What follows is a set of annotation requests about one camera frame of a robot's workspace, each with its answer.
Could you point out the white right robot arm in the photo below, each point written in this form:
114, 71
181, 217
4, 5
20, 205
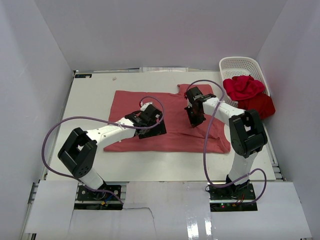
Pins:
247, 133

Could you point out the black table label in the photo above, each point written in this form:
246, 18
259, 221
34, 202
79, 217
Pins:
82, 76

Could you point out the white plastic basket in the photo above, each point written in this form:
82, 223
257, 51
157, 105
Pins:
242, 66

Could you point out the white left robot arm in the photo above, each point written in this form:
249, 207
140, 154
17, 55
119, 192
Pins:
79, 150

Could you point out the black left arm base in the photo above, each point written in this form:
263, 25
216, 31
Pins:
91, 200

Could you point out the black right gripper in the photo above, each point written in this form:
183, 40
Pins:
194, 122

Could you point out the salmon pink t shirt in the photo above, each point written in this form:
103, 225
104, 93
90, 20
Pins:
180, 135

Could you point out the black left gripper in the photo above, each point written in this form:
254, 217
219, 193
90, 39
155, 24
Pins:
159, 129

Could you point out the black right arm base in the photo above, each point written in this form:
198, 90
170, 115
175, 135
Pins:
223, 200

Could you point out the red t shirt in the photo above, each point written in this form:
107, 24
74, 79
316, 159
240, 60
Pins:
249, 93

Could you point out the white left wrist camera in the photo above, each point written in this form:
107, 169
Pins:
143, 106

